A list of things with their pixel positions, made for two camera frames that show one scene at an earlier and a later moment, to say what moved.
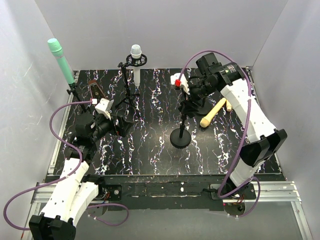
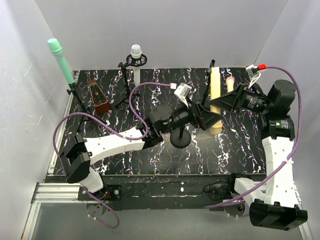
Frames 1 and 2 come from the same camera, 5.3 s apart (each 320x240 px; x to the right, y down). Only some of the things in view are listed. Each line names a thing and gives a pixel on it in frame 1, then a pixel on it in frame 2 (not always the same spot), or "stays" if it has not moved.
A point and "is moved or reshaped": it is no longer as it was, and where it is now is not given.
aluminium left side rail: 56,153 stays
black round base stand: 181,137 stays
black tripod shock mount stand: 133,62 stays
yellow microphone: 204,122 is moved or reshaped
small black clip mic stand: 71,90 stays
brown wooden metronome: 95,91 stays
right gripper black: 194,93 to 240,96
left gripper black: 119,124 to 195,112
